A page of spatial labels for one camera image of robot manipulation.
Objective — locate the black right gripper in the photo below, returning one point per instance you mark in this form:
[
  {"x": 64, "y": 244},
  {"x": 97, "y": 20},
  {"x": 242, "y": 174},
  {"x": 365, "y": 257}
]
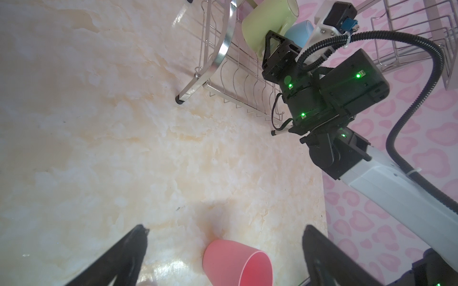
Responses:
[{"x": 319, "y": 96}]

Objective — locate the light blue ceramic mug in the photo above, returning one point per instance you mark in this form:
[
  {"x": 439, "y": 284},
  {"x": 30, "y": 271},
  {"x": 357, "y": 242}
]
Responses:
[{"x": 300, "y": 33}]

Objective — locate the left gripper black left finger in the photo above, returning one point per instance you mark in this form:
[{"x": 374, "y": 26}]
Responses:
[{"x": 118, "y": 266}]

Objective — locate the steel two-tier dish rack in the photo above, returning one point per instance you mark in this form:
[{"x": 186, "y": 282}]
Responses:
[{"x": 230, "y": 69}]

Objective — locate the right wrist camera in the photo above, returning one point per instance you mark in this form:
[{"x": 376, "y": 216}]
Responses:
[{"x": 334, "y": 18}]

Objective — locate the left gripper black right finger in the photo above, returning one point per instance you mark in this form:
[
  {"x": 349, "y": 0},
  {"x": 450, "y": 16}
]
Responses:
[{"x": 328, "y": 265}]

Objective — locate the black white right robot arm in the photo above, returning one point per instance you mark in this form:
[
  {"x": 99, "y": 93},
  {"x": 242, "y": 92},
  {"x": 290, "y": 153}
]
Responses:
[{"x": 389, "y": 180}]

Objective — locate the opaque pink plastic cup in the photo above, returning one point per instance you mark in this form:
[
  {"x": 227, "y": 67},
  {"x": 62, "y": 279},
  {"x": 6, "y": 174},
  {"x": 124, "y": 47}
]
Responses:
[{"x": 229, "y": 263}]

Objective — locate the light green ceramic mug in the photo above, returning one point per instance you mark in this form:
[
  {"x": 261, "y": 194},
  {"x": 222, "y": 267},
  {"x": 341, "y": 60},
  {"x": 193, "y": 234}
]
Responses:
[{"x": 270, "y": 15}]

